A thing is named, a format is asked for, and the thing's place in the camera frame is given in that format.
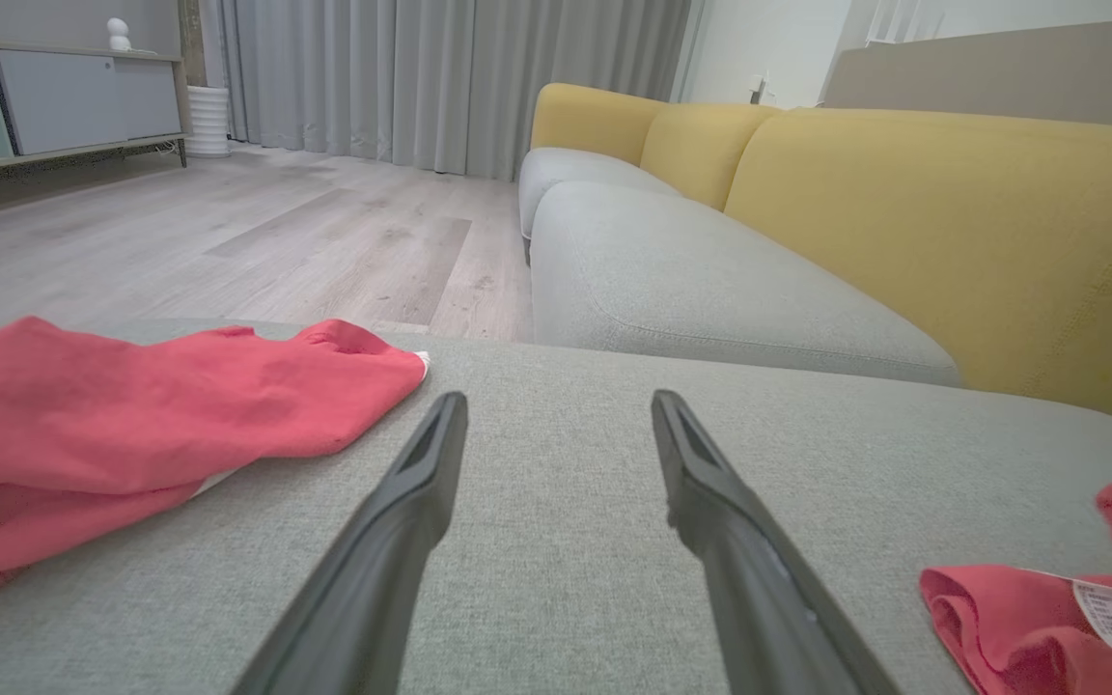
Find white ribbed cylinder bin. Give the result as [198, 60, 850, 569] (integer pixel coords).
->
[186, 85, 233, 159]

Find medium yellow sofa back cushion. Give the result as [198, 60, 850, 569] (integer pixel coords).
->
[640, 101, 784, 211]

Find large yellow sofa back cushion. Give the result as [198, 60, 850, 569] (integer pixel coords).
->
[725, 106, 1112, 433]

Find beige partition ledge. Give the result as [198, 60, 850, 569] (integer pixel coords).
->
[821, 17, 1112, 132]

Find small yellow sofa back cushion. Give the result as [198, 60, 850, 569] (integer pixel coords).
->
[530, 82, 668, 167]

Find small grey sofa seat cushion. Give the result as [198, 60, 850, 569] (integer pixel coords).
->
[517, 147, 682, 264]

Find plain red garment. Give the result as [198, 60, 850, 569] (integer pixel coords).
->
[0, 316, 431, 619]

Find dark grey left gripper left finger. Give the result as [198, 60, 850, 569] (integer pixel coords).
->
[233, 391, 469, 695]

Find large grey sofa seat cushion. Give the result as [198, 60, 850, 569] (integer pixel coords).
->
[529, 181, 962, 389]

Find grey pleated curtain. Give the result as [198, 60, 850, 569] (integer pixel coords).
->
[218, 0, 694, 182]

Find grey and green sideboard cabinet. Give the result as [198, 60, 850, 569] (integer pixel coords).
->
[0, 39, 188, 184]

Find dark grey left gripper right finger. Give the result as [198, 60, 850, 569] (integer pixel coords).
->
[651, 389, 904, 695]

